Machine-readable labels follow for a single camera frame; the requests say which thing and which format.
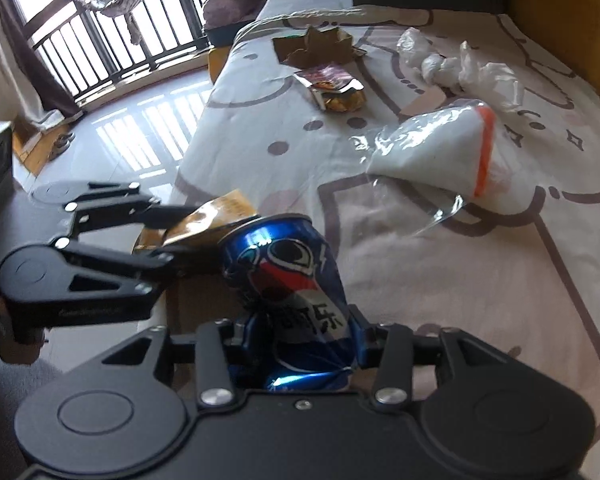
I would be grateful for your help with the brown cardboard piece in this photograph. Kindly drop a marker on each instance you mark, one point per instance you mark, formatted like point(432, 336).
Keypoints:
point(317, 47)

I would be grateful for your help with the yellow snack bag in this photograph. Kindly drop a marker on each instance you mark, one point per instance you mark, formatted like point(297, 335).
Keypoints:
point(211, 221)

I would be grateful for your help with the blue Pepsi can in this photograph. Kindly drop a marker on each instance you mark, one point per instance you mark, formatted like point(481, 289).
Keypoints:
point(298, 334)

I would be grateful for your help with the patterned bed sheet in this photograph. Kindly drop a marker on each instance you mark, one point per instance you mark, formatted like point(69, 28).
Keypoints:
point(520, 270)

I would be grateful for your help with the crumpled white plastic bag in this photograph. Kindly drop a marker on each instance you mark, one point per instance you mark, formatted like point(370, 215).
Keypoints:
point(492, 82)

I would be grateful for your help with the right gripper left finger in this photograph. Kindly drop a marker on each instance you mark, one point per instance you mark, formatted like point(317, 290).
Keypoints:
point(214, 384)

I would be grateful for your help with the black balcony railing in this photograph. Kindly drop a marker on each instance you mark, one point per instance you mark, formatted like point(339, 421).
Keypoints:
point(88, 52)

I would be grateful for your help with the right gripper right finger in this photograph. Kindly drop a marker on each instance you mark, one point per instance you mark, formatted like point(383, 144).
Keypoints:
point(388, 349)

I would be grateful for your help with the pair of slippers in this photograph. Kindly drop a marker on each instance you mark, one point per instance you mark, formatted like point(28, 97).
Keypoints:
point(61, 144)

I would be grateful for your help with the brown curtain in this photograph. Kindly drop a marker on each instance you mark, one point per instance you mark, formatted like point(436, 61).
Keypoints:
point(28, 90)

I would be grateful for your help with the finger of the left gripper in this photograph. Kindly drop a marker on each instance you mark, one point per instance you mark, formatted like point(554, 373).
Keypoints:
point(158, 215)

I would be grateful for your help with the red snack packet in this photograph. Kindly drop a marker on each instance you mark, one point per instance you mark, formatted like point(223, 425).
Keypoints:
point(332, 88)

